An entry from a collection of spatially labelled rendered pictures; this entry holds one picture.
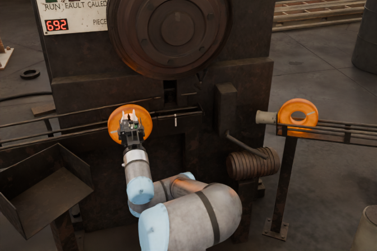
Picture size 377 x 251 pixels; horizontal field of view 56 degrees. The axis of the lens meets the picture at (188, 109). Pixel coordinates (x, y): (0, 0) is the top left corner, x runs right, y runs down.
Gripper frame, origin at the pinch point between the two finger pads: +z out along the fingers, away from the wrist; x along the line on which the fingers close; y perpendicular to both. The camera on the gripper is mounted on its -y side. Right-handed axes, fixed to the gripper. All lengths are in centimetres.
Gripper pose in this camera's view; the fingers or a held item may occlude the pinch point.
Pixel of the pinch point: (128, 114)
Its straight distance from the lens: 127.2
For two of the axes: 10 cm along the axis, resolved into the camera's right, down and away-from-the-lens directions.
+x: -9.7, 1.3, -1.9
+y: 0.5, -7.0, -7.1
